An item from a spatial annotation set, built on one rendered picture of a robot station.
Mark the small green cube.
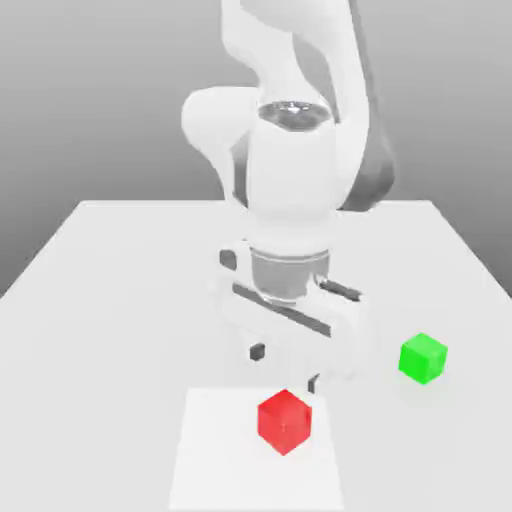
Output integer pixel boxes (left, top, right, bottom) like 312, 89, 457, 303
398, 332, 449, 386

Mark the small red cube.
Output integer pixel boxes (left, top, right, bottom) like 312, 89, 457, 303
256, 388, 313, 457

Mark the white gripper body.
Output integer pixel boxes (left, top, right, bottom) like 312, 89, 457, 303
207, 275, 366, 381

